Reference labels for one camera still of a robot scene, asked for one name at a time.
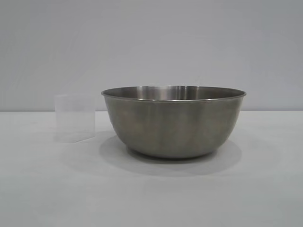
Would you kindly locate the stainless steel mixing bowl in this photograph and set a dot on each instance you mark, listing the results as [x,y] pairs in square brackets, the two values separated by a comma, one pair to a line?
[172,125]

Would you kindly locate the clear plastic measuring cup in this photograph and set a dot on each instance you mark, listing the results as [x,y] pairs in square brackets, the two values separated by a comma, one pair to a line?
[74,118]

